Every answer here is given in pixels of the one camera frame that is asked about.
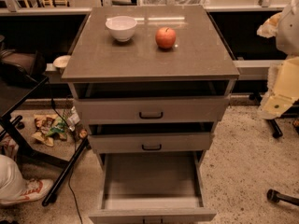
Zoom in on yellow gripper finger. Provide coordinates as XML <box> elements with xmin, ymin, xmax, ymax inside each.
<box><xmin>258</xmin><ymin>57</ymin><xmax>299</xmax><ymax>118</ymax></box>
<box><xmin>257</xmin><ymin>12</ymin><xmax>281</xmax><ymax>38</ymax></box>

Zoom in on red apple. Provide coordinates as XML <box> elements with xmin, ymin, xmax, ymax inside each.
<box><xmin>155</xmin><ymin>27</ymin><xmax>176</xmax><ymax>49</ymax></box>

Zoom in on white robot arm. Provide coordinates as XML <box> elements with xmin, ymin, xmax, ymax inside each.
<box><xmin>257</xmin><ymin>0</ymin><xmax>299</xmax><ymax>119</ymax></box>

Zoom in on top grey drawer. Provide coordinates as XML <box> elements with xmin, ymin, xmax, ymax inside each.
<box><xmin>74</xmin><ymin>97</ymin><xmax>229</xmax><ymax>124</ymax></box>

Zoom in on grey drawer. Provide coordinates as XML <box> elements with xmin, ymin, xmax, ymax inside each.
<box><xmin>89</xmin><ymin>133</ymin><xmax>214</xmax><ymax>153</ymax></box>
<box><xmin>74</xmin><ymin>97</ymin><xmax>229</xmax><ymax>124</ymax></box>
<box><xmin>90</xmin><ymin>151</ymin><xmax>216</xmax><ymax>224</ymax></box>

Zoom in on grey drawer cabinet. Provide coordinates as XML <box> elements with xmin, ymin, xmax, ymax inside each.
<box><xmin>61</xmin><ymin>5</ymin><xmax>241</xmax><ymax>224</ymax></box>

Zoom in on bottom grey drawer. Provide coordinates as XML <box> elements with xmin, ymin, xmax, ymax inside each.
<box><xmin>90</xmin><ymin>151</ymin><xmax>216</xmax><ymax>224</ymax></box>

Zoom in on middle grey drawer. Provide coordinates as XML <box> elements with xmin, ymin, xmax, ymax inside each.
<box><xmin>89</xmin><ymin>133</ymin><xmax>214</xmax><ymax>153</ymax></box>

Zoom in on black stand leg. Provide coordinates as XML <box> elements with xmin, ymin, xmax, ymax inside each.
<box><xmin>249</xmin><ymin>91</ymin><xmax>299</xmax><ymax>139</ymax></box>

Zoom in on black chair caster leg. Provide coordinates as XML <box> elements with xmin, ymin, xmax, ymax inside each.
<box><xmin>266</xmin><ymin>189</ymin><xmax>299</xmax><ymax>206</ymax></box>

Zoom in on white ceramic bowl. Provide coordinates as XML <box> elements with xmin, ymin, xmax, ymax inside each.
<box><xmin>106</xmin><ymin>16</ymin><xmax>137</xmax><ymax>42</ymax></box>

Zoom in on snack bags on floor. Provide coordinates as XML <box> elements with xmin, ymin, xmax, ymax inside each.
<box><xmin>32</xmin><ymin>107</ymin><xmax>88</xmax><ymax>147</ymax></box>

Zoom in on black side table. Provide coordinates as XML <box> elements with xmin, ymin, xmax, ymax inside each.
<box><xmin>0</xmin><ymin>73</ymin><xmax>90</xmax><ymax>207</ymax></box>

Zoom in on white orange sneaker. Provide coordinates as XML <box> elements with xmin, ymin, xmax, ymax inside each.
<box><xmin>0</xmin><ymin>179</ymin><xmax>53</xmax><ymax>206</ymax></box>

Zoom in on white trouser leg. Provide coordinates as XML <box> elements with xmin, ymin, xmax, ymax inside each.
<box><xmin>0</xmin><ymin>155</ymin><xmax>26</xmax><ymax>201</ymax></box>

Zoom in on black cable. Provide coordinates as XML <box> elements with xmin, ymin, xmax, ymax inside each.
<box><xmin>46</xmin><ymin>77</ymin><xmax>84</xmax><ymax>224</ymax></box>

